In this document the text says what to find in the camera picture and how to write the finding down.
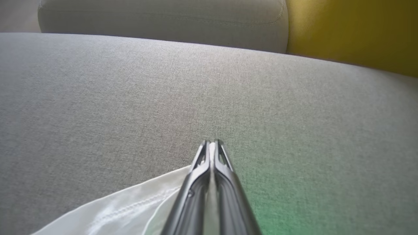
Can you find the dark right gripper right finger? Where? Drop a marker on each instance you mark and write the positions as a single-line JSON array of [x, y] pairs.
[[232, 209]]

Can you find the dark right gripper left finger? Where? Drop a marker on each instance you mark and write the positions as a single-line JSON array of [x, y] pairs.
[[191, 209]]

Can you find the red jersey with white sleeves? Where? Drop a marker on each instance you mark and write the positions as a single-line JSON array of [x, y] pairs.
[[130, 209]]

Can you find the large grey sofa seat cushion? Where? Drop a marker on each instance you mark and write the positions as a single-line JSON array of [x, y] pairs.
[[130, 98]]

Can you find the grey sofa back cushion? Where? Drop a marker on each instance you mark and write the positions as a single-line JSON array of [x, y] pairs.
[[163, 19]]

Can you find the large yellow sofa back cushion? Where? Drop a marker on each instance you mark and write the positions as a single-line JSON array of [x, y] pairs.
[[359, 29]]

